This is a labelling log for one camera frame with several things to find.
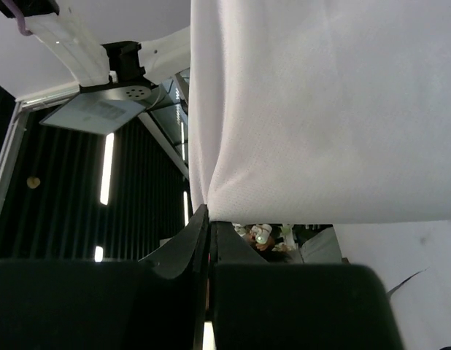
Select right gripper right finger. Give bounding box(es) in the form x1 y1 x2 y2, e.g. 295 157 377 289
210 222 403 349

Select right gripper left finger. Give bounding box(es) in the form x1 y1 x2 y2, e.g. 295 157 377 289
0 206 209 349

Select white t-shirt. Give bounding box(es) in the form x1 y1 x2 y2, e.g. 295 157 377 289
188 1 451 224

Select person in background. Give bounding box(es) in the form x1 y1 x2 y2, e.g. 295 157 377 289
244 224 292 263

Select ceiling light panel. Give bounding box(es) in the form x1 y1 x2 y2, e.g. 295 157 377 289
40 93 144 136

